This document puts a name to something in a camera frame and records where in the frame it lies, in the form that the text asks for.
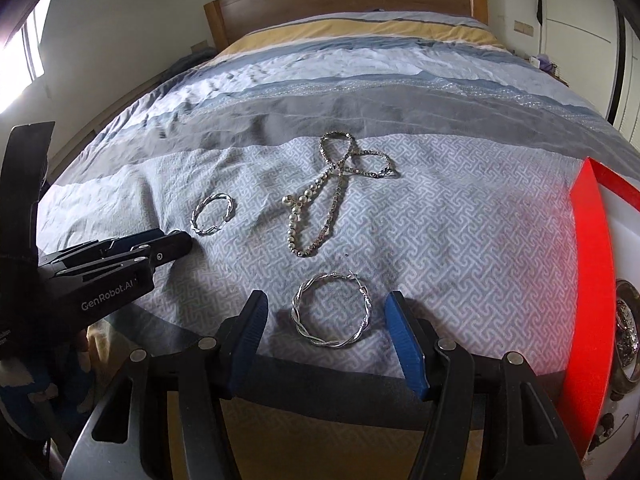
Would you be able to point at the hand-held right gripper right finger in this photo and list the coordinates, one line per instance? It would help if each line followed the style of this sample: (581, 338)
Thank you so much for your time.
(405, 345)

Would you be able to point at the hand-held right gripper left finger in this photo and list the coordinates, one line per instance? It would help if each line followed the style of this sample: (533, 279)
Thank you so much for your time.
(245, 347)

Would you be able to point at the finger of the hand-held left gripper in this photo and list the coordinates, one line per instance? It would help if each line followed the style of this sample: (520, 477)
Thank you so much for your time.
(100, 250)
(170, 250)

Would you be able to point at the small twisted silver hoop earring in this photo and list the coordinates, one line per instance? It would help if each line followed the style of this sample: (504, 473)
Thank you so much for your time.
(196, 224)

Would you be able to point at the large twisted silver hoop earring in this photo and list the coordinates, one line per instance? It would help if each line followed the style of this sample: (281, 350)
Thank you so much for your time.
(300, 327)

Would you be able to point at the red cardboard box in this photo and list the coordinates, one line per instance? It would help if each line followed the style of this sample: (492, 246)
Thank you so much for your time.
(592, 285)

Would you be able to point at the thin gold bangle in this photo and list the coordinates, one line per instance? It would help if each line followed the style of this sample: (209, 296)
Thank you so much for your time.
(622, 385)

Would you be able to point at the striped bedspread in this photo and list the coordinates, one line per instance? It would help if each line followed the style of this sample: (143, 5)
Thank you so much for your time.
(425, 240)

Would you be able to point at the window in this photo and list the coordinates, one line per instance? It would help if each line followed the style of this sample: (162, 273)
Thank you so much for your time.
(25, 70)

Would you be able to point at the blue cloth pile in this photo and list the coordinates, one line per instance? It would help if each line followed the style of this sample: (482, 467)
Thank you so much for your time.
(202, 55)

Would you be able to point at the wooden headboard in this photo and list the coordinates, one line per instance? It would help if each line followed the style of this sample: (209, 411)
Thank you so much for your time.
(340, 5)

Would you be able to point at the wooden nightstand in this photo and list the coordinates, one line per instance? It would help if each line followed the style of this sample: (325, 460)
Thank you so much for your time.
(562, 80)

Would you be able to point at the white wardrobe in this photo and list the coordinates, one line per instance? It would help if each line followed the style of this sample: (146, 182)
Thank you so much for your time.
(590, 35)

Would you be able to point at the wall light switch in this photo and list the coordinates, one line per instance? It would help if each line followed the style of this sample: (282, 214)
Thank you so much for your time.
(524, 27)

